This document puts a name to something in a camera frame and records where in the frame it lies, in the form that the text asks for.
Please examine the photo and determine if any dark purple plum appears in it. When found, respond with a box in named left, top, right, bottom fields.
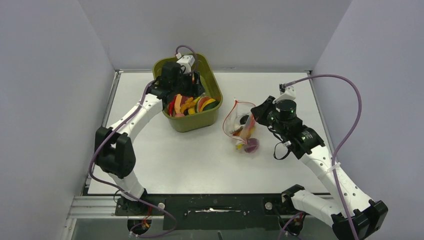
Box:
left=239, top=114, right=254, bottom=125

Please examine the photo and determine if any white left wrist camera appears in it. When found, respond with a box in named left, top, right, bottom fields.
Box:
left=175, top=53, right=195, bottom=75

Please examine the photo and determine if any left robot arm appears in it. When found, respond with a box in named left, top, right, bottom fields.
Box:
left=89, top=61, right=205, bottom=209

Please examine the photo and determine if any clear zip bag orange zipper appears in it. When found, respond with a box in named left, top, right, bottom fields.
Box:
left=222, top=98, right=260, bottom=154

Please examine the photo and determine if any olive green plastic basket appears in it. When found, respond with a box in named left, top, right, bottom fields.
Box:
left=149, top=53, right=223, bottom=133

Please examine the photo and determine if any watermelon slice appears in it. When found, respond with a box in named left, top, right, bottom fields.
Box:
left=195, top=96, right=210, bottom=113

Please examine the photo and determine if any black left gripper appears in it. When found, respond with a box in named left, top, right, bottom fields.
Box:
left=172, top=70, right=204, bottom=98

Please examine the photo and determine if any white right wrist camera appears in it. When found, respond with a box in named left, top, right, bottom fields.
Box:
left=272, top=84, right=296, bottom=104

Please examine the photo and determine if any short red chili pepper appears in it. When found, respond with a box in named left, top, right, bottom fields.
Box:
left=168, top=95, right=177, bottom=117

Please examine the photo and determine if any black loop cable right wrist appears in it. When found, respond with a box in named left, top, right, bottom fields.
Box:
left=269, top=127, right=294, bottom=161

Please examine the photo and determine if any purple red onion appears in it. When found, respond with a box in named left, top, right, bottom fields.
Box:
left=243, top=137, right=260, bottom=154

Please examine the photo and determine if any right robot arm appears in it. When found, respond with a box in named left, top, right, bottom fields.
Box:
left=251, top=96, right=388, bottom=240

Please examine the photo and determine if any dark green avocado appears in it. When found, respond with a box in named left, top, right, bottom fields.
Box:
left=203, top=101, right=220, bottom=112

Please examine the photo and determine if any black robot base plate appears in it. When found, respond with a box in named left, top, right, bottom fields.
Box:
left=115, top=193, right=297, bottom=231

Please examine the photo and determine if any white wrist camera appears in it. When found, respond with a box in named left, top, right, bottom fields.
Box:
left=175, top=53, right=195, bottom=75
left=272, top=84, right=296, bottom=104

